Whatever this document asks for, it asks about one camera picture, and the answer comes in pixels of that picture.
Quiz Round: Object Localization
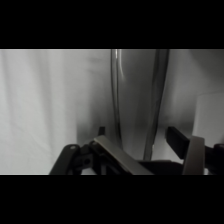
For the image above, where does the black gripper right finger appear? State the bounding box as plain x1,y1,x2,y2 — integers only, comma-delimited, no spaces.
165,126,224,176

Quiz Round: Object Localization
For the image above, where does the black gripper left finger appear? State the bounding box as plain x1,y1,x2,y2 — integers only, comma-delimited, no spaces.
49,126,155,176

